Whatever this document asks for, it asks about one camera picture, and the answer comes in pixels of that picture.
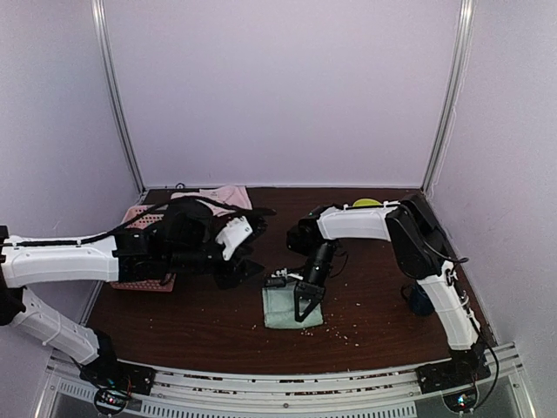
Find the pink plastic basket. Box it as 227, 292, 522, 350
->
110, 205, 177, 293

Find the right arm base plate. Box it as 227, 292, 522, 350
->
415, 361, 491, 394

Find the pink towel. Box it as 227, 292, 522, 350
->
171, 185, 252, 217

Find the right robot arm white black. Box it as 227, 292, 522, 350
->
286, 195, 487, 385

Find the aluminium frame post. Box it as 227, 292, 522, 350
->
421, 0, 476, 196
91, 0, 146, 194

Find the left aluminium frame post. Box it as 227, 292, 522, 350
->
91, 0, 146, 194

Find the dark blue mug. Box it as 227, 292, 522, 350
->
400, 282, 434, 317

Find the right round circuit board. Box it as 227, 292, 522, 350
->
443, 388, 479, 414

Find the right aluminium frame post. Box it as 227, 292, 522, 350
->
421, 0, 476, 196

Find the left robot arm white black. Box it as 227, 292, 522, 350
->
1, 196, 275, 387

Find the green towel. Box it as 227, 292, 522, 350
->
262, 286, 324, 330

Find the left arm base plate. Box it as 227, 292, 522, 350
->
79, 361, 156, 395

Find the front aluminium rail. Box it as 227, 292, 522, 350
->
31, 343, 540, 417

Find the round circuit board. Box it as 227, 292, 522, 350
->
443, 388, 479, 414
93, 388, 131, 415

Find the left round circuit board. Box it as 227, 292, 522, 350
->
93, 388, 131, 415

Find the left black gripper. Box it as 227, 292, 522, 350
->
166, 228, 266, 291

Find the yellow-green bowl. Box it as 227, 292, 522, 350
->
352, 198, 382, 207

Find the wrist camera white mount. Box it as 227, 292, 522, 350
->
264, 268, 303, 288
215, 216, 253, 261

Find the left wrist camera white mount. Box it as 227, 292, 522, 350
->
215, 216, 253, 261

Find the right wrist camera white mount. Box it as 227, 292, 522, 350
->
264, 268, 303, 288

